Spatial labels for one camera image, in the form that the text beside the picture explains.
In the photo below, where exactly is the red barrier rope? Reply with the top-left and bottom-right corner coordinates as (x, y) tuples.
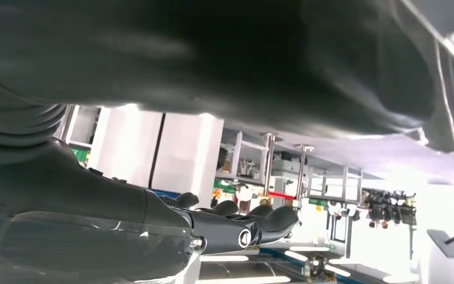
(267, 191), (299, 201)

